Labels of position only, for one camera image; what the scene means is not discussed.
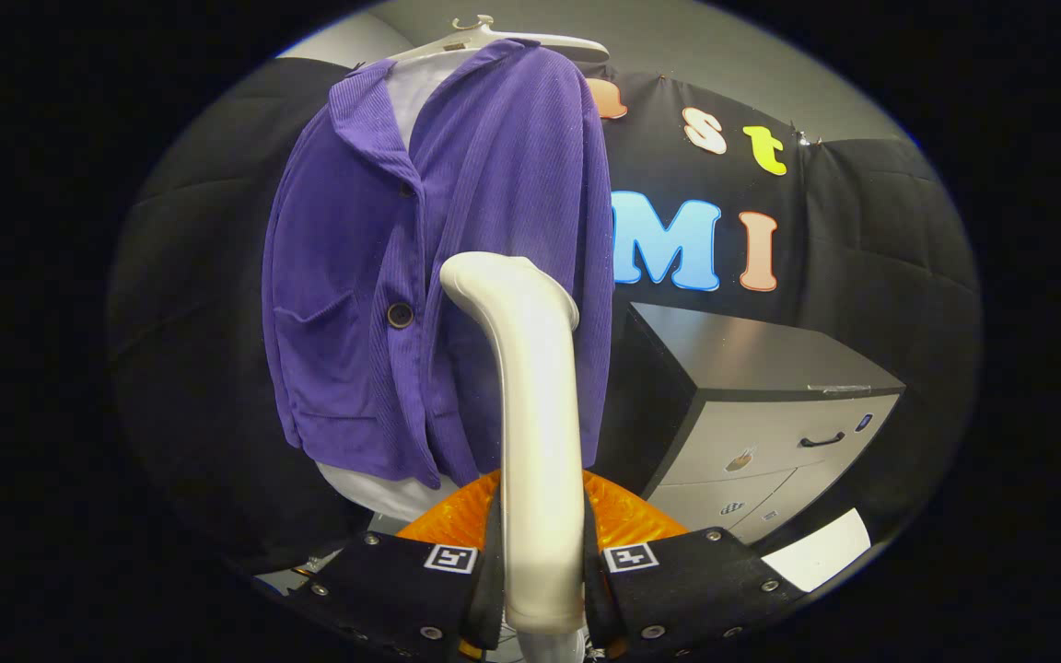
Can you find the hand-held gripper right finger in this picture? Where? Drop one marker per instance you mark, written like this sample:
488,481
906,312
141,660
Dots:
687,589

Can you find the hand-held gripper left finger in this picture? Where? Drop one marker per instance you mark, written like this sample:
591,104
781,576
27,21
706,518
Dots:
402,589

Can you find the white garment steamer head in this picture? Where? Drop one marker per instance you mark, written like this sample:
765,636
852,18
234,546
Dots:
535,414

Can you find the white plastic clothes hanger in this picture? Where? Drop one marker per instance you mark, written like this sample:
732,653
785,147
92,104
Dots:
530,39

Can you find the white paper sheet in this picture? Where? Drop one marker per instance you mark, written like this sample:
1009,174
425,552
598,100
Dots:
821,552

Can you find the grey drawer cabinet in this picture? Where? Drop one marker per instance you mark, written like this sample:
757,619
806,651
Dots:
752,354

